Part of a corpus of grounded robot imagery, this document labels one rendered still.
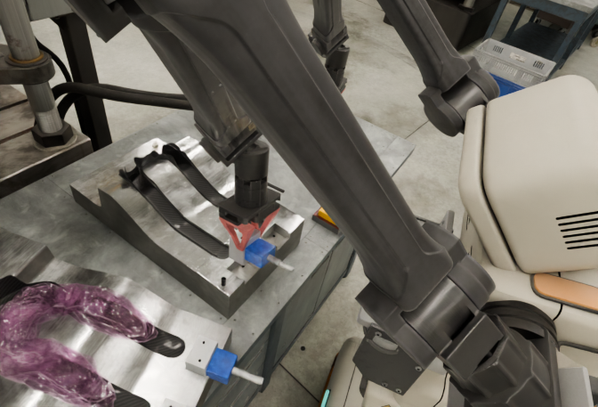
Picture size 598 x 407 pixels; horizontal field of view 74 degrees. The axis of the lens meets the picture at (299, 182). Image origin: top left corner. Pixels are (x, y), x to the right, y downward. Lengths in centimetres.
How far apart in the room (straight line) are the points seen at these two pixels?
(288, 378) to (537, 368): 132
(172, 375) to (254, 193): 33
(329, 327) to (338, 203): 155
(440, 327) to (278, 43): 28
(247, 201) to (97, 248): 44
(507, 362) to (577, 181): 18
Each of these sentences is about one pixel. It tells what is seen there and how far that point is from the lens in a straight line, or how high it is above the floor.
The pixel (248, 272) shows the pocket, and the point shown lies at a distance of 85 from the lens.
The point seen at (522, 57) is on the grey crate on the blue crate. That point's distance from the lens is 416.
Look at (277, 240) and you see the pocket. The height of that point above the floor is 86.
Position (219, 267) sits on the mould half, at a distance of 82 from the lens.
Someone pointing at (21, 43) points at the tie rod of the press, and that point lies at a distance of 118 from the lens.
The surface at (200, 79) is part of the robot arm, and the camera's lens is 40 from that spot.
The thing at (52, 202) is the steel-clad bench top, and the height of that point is 80.
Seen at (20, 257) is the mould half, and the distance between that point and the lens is 89.
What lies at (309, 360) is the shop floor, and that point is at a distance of 172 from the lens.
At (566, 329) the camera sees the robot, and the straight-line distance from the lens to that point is 54.
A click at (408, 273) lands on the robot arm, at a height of 131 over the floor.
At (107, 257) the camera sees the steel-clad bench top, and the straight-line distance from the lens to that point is 98.
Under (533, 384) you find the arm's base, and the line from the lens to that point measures 44.
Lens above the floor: 156
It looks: 42 degrees down
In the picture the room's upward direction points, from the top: 11 degrees clockwise
